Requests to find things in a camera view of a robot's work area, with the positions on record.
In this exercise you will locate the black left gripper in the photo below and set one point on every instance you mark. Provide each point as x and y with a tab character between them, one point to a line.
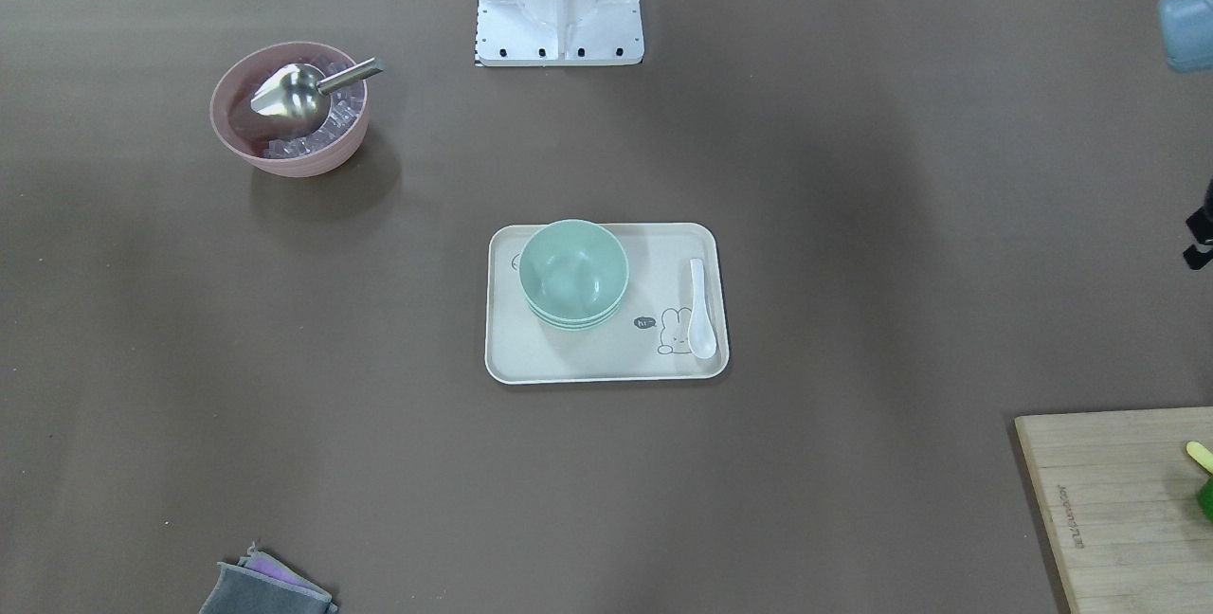
1204	233

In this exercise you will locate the wooden cutting board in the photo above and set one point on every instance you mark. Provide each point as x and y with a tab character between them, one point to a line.
1119	499

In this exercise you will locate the white ceramic spoon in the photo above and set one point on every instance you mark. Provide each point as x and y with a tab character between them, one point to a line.
701	334

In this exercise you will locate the metal ice scoop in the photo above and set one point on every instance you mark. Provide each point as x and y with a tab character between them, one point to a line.
296	99

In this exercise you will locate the pink bowl with ice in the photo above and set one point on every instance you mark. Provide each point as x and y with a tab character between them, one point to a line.
328	147

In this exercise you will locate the green bowl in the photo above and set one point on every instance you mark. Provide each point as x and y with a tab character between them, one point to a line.
579	326
574	268
538	311

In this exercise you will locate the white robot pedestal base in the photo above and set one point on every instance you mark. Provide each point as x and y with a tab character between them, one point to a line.
564	33

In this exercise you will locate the grey folded cloth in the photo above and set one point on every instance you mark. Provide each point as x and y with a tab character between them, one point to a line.
261	583

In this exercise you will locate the yellow plastic knife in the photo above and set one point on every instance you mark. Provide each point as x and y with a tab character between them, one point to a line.
1201	454

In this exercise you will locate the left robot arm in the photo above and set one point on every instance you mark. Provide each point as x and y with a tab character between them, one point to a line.
1186	31

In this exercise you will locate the beige rabbit tray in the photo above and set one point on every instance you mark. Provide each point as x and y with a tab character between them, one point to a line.
648	339

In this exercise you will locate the green lime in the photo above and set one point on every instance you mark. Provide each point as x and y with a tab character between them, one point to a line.
1205	499

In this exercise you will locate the green bowl on tray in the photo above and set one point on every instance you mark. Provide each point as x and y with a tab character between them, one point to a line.
579	326

